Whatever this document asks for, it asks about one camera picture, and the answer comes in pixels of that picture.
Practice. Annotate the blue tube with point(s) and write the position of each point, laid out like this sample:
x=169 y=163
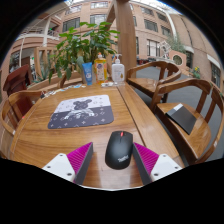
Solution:
x=88 y=74

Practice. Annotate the dark red wooden lectern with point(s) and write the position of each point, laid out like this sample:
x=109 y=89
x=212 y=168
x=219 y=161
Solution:
x=18 y=78

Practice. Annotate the black computer mouse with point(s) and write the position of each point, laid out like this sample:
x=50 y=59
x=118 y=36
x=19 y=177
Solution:
x=119 y=151

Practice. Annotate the wooden armchair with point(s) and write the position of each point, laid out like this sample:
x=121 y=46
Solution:
x=6 y=113
x=146 y=85
x=65 y=80
x=186 y=140

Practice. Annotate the grey white printed mouse pad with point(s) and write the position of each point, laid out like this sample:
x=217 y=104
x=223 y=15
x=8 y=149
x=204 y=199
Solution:
x=80 y=113

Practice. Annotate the yellow liquid bottle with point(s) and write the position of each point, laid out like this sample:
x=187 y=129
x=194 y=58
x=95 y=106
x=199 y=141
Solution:
x=101 y=70

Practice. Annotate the black notebook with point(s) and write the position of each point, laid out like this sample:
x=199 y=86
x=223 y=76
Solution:
x=181 y=118

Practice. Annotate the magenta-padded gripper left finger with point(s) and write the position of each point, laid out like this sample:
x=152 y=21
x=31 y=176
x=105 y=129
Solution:
x=79 y=160

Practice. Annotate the small blue card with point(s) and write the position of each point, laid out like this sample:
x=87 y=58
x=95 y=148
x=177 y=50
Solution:
x=77 y=86

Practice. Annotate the green potted plant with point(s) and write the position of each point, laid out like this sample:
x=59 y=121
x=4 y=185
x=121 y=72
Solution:
x=83 y=43

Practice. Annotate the clear plastic packet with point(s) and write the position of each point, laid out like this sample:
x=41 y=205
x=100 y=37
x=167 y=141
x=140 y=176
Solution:
x=108 y=84

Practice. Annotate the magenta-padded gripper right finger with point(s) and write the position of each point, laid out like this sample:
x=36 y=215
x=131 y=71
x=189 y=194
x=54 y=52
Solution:
x=147 y=160

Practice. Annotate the white pump bottle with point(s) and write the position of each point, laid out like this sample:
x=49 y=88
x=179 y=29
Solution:
x=118 y=72

